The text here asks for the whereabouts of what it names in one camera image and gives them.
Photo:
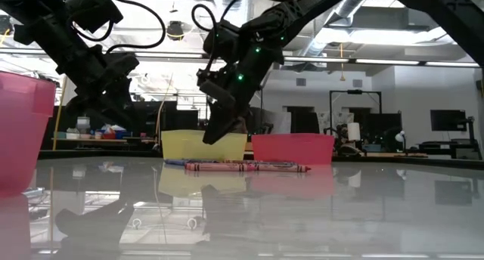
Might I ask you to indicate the long white light strip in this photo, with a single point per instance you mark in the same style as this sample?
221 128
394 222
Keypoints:
378 61

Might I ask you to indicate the white desk lamp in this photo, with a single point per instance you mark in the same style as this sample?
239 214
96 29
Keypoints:
401 136

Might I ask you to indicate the black ceiling device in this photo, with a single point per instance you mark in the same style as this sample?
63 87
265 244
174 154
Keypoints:
4 25

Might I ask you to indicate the red crayon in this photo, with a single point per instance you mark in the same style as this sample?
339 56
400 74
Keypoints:
276 168
215 167

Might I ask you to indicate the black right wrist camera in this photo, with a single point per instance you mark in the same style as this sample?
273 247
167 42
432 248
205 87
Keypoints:
206 76

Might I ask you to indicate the large pink plastic tray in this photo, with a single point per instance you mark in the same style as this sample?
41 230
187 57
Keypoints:
20 139

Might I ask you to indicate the black ceiling dome camera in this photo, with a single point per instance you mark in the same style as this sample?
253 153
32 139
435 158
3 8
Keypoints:
175 29

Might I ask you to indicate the red storage box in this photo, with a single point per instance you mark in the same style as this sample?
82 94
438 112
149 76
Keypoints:
107 136

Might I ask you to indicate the wooden workbench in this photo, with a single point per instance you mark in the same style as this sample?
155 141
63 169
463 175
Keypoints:
90 140

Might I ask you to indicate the black screen panel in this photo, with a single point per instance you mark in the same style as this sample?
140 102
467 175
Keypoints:
166 120
380 127

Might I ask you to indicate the person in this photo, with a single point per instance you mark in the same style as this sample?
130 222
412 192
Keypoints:
242 127

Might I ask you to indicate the smooth silver ventilation duct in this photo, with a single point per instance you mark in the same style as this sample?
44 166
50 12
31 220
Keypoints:
321 41

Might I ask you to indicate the blue storage box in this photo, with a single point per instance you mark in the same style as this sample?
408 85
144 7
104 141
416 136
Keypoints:
120 134

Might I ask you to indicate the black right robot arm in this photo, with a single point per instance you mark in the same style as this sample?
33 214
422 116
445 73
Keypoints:
435 3

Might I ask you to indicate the black desk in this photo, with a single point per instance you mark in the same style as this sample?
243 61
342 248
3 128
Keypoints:
446 146

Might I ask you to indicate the small pink plastic bin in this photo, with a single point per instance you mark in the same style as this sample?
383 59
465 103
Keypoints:
293 148

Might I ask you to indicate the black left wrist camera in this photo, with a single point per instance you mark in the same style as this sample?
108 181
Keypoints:
92 8

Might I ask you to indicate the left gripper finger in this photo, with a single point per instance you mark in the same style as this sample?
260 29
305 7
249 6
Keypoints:
125 99
102 114

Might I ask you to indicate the white plastic container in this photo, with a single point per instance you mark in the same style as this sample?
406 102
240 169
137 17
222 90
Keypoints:
83 124

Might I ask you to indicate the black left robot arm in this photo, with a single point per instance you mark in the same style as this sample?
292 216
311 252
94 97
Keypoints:
45 29

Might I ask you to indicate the white paper towel roll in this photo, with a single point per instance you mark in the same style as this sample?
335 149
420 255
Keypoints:
353 131

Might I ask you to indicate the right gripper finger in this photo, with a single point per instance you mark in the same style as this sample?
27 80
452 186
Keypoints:
221 125

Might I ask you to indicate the yellow plastic bin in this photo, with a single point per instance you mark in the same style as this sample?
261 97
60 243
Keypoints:
181 146

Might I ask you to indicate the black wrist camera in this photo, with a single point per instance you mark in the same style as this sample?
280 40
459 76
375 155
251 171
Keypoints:
92 8
206 76

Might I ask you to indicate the black computer monitor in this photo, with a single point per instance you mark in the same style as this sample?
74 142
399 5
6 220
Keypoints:
448 120

